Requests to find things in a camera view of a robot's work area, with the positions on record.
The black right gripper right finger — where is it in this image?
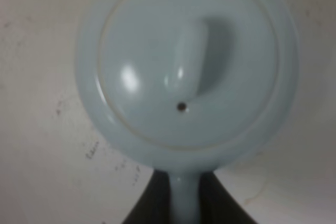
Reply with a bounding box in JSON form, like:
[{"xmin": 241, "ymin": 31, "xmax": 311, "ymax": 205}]
[{"xmin": 199, "ymin": 172, "xmax": 257, "ymax": 224}]

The light blue porcelain teapot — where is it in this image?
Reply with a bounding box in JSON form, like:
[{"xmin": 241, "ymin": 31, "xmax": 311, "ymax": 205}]
[{"xmin": 75, "ymin": 0, "xmax": 299, "ymax": 223}]

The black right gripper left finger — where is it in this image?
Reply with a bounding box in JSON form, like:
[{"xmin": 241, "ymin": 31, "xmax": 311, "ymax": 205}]
[{"xmin": 123, "ymin": 170, "xmax": 170, "ymax": 224}]

